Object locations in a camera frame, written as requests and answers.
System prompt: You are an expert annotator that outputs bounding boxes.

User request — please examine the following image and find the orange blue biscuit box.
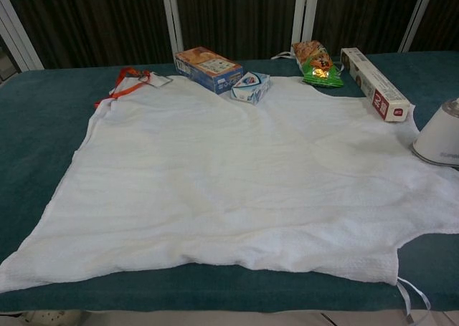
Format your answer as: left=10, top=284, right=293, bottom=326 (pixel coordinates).
left=174, top=46, right=244, bottom=96

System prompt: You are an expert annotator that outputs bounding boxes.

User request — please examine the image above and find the green orange snack bag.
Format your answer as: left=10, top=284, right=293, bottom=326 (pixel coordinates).
left=292, top=40, right=344, bottom=89

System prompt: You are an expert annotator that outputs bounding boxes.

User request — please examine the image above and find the long white wrap box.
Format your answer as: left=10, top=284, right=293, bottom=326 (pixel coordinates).
left=339, top=47, right=412, bottom=123

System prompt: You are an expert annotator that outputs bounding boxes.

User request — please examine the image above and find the red lanyard with badge holder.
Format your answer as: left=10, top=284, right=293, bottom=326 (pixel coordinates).
left=93, top=67, right=172, bottom=109

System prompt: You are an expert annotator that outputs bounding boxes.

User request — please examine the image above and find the dark slatted partition panel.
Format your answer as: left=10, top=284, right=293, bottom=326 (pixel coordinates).
left=161, top=0, right=320, bottom=62
left=0, top=0, right=184, bottom=71
left=295, top=0, right=435, bottom=57
left=399, top=0, right=459, bottom=53

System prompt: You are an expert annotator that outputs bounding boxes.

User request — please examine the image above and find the blue white soap box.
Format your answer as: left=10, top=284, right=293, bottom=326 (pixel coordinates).
left=230, top=72, right=272, bottom=107

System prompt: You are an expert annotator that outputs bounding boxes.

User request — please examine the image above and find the white handheld steam iron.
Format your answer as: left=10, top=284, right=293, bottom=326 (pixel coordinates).
left=411, top=97, right=459, bottom=168

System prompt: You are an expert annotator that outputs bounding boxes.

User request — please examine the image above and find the white sleeveless shirt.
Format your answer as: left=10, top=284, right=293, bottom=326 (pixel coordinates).
left=0, top=74, right=459, bottom=326

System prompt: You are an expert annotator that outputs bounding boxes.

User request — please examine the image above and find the teal table cover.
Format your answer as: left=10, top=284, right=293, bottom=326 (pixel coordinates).
left=0, top=52, right=459, bottom=312

